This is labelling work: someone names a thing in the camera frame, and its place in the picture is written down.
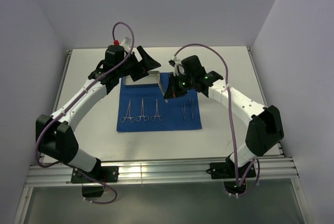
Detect aluminium extrusion rail frame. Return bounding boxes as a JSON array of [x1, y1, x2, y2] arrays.
[[13, 46, 314, 224]]

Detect steel surgical scissors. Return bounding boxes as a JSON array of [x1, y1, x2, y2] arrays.
[[150, 99, 164, 122]]

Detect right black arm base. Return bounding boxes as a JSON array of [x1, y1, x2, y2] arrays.
[[206, 155, 256, 179]]

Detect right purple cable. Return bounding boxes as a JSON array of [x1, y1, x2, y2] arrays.
[[173, 42, 261, 197]]

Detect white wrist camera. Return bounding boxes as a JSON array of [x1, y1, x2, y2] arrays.
[[120, 37, 133, 52], [169, 56, 185, 76]]

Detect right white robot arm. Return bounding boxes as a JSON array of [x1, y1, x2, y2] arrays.
[[164, 55, 284, 168]]

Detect steel fine pointed tweezers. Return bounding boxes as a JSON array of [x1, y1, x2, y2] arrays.
[[189, 98, 194, 120]]

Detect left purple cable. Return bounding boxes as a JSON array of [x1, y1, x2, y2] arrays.
[[34, 21, 136, 205]]

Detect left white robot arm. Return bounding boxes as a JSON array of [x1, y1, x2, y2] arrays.
[[35, 44, 161, 179]]

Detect metal instrument tray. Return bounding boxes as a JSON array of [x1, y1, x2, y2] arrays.
[[122, 70, 160, 88]]

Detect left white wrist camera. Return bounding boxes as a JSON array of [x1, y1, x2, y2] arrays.
[[120, 37, 133, 52]]

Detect steel needle holder forceps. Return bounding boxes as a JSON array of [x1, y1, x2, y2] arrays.
[[120, 100, 135, 123]]

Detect blue surgical drape cloth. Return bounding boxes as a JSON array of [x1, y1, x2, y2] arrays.
[[116, 79, 202, 133]]

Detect purple cable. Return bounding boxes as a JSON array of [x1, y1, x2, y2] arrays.
[[173, 42, 261, 197], [34, 21, 136, 205]]

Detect steel hemostat forceps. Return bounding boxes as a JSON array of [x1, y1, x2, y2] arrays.
[[135, 98, 149, 122]]

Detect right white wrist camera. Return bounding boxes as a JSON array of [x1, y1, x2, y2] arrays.
[[169, 56, 185, 76]]

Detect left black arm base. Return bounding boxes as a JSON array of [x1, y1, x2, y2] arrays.
[[70, 166, 119, 198]]

